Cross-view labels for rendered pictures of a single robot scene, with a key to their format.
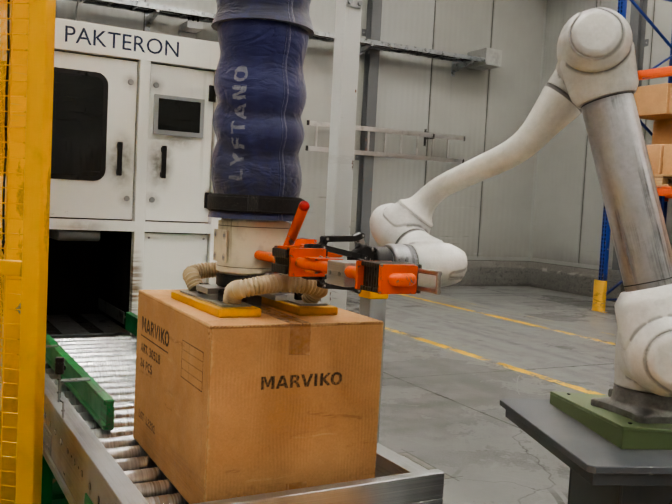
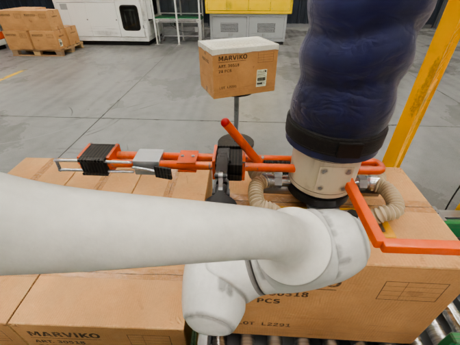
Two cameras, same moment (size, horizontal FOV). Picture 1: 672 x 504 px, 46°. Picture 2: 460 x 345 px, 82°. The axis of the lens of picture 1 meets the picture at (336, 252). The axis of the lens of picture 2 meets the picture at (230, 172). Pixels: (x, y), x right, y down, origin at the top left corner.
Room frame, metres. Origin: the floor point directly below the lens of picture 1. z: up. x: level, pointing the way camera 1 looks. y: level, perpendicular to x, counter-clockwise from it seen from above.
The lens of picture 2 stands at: (1.98, -0.42, 1.48)
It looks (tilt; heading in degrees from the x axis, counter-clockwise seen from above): 36 degrees down; 121
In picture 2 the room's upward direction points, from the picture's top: straight up
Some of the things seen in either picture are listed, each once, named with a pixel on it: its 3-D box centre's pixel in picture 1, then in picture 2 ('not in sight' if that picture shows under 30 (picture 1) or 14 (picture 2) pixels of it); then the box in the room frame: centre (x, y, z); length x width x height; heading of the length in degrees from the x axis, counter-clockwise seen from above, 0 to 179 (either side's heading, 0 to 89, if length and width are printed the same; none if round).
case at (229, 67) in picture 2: not in sight; (237, 66); (0.73, 1.78, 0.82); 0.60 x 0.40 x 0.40; 52
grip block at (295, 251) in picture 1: (299, 260); (228, 161); (1.67, 0.08, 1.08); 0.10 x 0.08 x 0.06; 119
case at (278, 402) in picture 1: (246, 385); (313, 247); (1.93, 0.20, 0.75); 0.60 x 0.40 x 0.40; 28
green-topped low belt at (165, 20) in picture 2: not in sight; (180, 29); (-3.40, 5.88, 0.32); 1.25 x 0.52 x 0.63; 28
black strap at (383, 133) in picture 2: (256, 204); (334, 125); (1.89, 0.19, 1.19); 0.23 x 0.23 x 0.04
